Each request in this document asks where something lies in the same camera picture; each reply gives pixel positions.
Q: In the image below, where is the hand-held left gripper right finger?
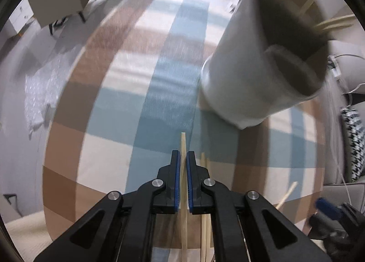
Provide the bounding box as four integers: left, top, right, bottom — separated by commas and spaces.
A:
186, 151, 333, 262

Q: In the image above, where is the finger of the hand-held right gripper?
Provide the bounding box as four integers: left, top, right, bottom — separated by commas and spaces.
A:
315, 197, 343, 220
309, 215, 331, 237

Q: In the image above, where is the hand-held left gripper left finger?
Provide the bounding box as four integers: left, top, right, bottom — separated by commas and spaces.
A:
34, 150, 181, 262

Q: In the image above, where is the white two-compartment utensil holder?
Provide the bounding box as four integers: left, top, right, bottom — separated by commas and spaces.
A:
200, 0, 331, 130

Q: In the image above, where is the black white houndstooth pillow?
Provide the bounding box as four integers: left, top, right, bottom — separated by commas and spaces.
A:
340, 107, 365, 183

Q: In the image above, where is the blue brown checkered tablecloth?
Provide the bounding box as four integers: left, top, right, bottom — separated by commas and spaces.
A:
43, 0, 327, 262

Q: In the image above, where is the cream rug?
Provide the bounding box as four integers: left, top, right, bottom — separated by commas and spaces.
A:
4, 211, 55, 262

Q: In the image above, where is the clear bubble wrap sheet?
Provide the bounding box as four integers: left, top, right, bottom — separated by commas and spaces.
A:
24, 54, 76, 137

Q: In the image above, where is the white drawer cabinet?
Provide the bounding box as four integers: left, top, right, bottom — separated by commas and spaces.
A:
6, 0, 36, 39

